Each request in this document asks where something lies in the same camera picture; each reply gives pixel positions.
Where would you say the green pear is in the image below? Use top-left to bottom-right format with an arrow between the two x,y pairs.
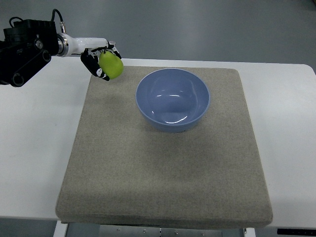
98,51 -> 124,79

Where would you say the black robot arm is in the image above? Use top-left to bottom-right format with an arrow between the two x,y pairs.
0,9 -> 65,87

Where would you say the beige felt mat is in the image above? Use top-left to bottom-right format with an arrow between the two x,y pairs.
55,66 -> 273,229

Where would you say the metal table frame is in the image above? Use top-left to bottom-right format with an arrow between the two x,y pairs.
53,221 -> 256,237

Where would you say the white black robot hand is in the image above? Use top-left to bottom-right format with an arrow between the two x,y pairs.
57,33 -> 121,81

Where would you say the blue bowl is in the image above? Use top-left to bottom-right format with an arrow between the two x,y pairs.
135,68 -> 211,133

